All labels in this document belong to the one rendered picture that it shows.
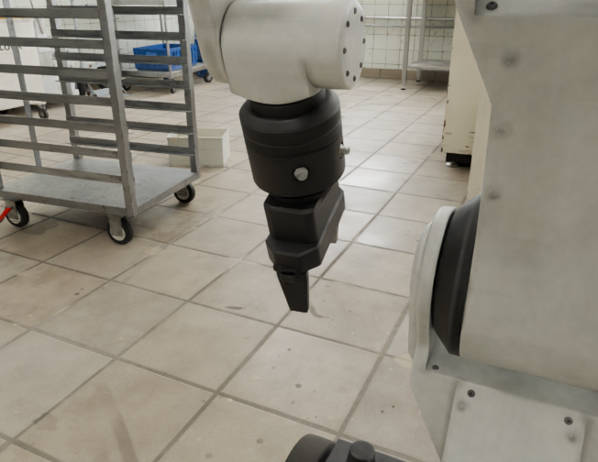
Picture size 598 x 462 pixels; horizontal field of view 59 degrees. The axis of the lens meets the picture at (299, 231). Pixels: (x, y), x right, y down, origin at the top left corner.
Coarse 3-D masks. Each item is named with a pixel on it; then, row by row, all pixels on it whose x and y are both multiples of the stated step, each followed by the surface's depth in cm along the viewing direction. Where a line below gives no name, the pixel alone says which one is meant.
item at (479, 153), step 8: (480, 96) 198; (488, 96) 196; (480, 104) 198; (488, 104) 197; (480, 112) 199; (488, 112) 198; (480, 120) 200; (488, 120) 199; (480, 128) 201; (488, 128) 200; (480, 136) 202; (480, 144) 203; (472, 152) 207; (480, 152) 204; (472, 160) 206; (480, 160) 205; (472, 168) 208; (480, 168) 206; (472, 176) 209; (480, 176) 208; (472, 184) 210; (480, 184) 209; (472, 192) 211
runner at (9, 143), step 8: (0, 144) 199; (8, 144) 198; (16, 144) 197; (24, 144) 195; (32, 144) 194; (40, 144) 193; (48, 144) 192; (56, 144) 191; (64, 152) 191; (72, 152) 189; (80, 152) 188; (88, 152) 187; (96, 152) 186; (104, 152) 185; (112, 152) 184
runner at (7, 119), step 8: (0, 120) 195; (8, 120) 194; (16, 120) 192; (24, 120) 191; (32, 120) 190; (40, 120) 189; (48, 120) 188; (56, 120) 186; (64, 120) 185; (64, 128) 186; (72, 128) 185; (80, 128) 184; (88, 128) 183; (96, 128) 182; (104, 128) 181; (112, 128) 180
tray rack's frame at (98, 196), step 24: (48, 0) 217; (72, 144) 242; (72, 168) 231; (96, 168) 231; (144, 168) 231; (168, 168) 231; (0, 192) 205; (24, 192) 202; (48, 192) 202; (72, 192) 202; (96, 192) 202; (120, 192) 202; (144, 192) 202; (168, 192) 206; (120, 216) 188
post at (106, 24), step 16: (96, 0) 160; (112, 16) 163; (112, 32) 164; (112, 48) 165; (112, 64) 167; (112, 80) 169; (112, 96) 171; (112, 112) 174; (128, 144) 179; (128, 160) 181; (128, 176) 182; (128, 192) 184; (128, 208) 187
